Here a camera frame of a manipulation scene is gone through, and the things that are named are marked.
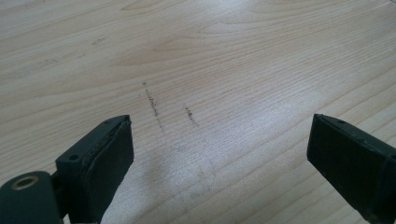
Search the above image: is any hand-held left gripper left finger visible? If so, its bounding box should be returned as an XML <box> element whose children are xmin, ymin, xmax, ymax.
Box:
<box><xmin>54</xmin><ymin>114</ymin><xmax>135</xmax><ymax>224</ymax></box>

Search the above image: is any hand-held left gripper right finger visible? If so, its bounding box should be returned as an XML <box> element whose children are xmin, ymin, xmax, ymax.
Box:
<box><xmin>305</xmin><ymin>113</ymin><xmax>396</xmax><ymax>224</ymax></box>

